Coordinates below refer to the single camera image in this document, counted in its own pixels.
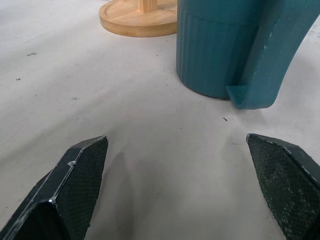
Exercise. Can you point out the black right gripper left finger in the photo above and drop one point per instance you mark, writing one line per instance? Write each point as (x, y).
(75, 190)

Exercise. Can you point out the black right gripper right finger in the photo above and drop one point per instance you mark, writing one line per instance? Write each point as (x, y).
(282, 185)

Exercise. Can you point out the teal ribbed mug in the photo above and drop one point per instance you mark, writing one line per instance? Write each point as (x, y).
(210, 50)

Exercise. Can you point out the round wooden stand base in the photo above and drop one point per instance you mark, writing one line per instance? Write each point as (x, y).
(135, 17)

